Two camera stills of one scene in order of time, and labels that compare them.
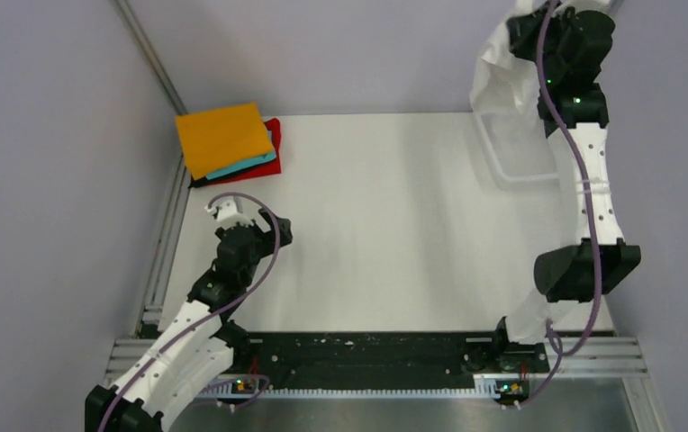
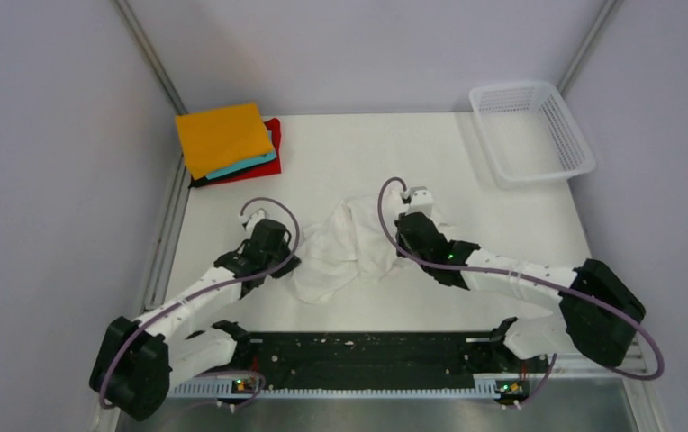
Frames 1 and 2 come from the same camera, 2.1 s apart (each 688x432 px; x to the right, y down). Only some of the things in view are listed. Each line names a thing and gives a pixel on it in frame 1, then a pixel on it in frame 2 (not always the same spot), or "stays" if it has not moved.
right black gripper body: (553, 29) → (403, 245)
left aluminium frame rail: (152, 311) stays
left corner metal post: (132, 22) stays
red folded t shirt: (273, 128) stays
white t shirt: (508, 87) → (354, 243)
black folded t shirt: (200, 182) stays
